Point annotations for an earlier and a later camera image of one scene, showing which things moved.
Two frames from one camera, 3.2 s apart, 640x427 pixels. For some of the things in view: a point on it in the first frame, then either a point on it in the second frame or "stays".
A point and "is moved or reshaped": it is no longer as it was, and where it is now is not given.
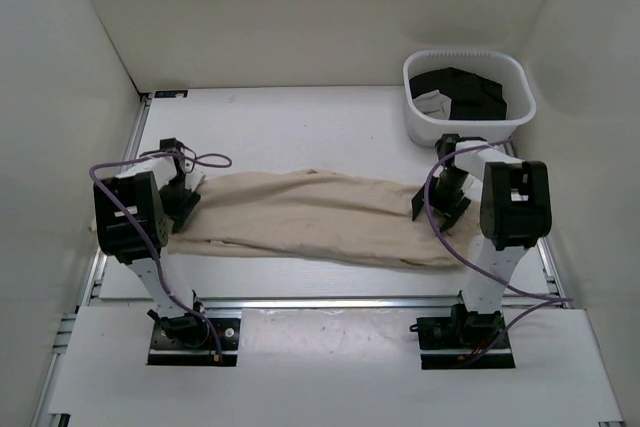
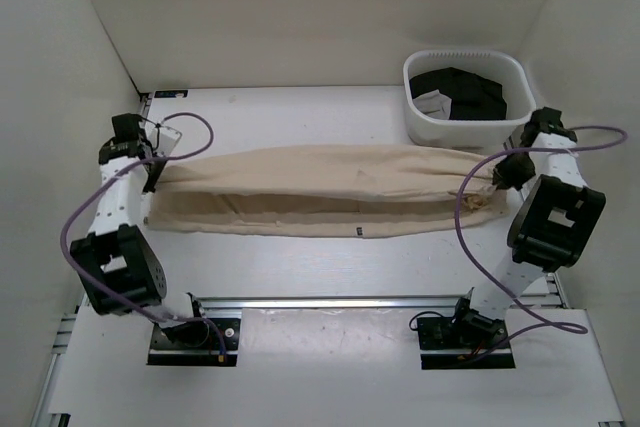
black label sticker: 171,94 stays
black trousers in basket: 472,96 stays
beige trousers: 323,214 is moved or reshaped
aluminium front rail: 330,303 stays
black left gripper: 182,209 -> 150,182
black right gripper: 450,209 -> 502,172
